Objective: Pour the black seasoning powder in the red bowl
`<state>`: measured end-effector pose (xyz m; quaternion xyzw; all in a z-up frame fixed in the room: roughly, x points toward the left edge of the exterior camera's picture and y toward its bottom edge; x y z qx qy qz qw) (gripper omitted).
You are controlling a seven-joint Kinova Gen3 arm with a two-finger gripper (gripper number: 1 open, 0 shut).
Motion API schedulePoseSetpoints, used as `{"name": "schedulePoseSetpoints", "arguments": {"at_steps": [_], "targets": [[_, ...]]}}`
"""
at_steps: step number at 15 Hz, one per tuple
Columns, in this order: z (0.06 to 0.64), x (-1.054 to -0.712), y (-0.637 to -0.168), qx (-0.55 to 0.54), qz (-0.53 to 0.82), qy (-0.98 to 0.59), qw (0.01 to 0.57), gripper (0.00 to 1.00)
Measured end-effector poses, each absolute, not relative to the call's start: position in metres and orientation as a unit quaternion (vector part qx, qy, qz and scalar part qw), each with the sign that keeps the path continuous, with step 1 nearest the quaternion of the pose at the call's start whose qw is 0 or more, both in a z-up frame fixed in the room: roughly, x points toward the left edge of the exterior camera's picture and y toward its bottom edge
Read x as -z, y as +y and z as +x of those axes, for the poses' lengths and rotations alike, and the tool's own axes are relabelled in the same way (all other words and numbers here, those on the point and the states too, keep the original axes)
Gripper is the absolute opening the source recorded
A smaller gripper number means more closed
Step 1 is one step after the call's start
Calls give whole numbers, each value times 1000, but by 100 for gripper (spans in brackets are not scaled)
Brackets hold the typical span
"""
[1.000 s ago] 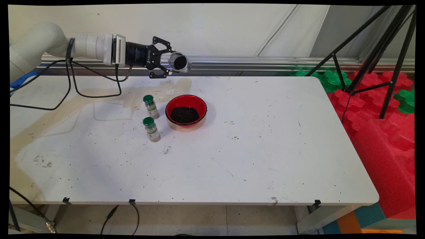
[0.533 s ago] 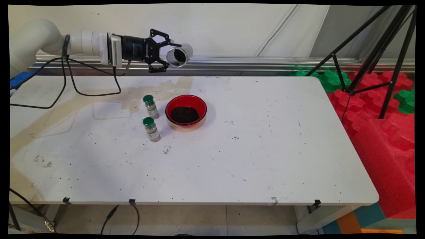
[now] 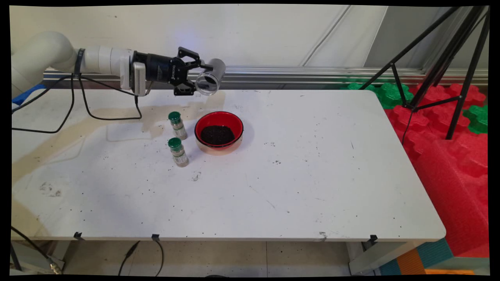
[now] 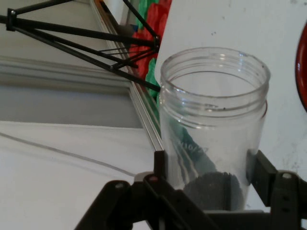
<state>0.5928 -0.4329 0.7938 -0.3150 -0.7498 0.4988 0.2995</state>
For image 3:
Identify red bowl with black seeds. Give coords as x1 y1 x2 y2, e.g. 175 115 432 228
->
195 111 244 156

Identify white table leg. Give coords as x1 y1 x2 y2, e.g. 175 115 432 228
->
348 240 427 276

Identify cable strap on arm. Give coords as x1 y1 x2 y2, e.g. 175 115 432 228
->
74 48 86 77

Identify orange foam block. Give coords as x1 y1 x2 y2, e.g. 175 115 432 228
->
396 249 475 276

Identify dark blue foam block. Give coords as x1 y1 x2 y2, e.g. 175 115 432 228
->
12 84 46 106

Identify clear jar with black seeds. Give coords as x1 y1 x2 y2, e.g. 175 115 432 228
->
195 59 227 96

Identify white wall cable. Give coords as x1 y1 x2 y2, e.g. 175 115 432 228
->
300 6 353 67

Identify black camera cable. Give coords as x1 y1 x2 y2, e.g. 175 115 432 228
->
78 74 143 121

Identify thin black cable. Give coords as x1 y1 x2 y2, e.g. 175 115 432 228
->
153 238 164 277

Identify green-capped spice bottle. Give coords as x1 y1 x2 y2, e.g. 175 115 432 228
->
168 137 189 167
168 111 188 141

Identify black cable with plug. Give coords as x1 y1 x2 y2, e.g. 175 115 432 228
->
118 241 141 277

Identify aluminium rail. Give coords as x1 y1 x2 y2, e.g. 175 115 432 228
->
43 64 489 87

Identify green studded foam block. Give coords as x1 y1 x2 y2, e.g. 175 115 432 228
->
463 105 489 135
342 82 414 110

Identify black tripod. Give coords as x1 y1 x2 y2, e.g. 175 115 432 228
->
357 6 489 141

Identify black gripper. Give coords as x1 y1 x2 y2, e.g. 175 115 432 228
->
135 47 214 97

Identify black cable with metal connector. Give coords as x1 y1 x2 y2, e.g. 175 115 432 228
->
11 226 63 275

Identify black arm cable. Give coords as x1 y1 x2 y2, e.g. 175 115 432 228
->
11 74 75 134

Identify light blue foam block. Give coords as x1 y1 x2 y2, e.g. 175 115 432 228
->
379 238 454 276

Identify large red foam block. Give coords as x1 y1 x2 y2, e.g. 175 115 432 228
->
410 139 489 258

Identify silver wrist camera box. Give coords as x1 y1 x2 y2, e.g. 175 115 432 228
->
131 61 148 97

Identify red studded foam blocks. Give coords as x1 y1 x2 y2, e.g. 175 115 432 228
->
385 83 489 157

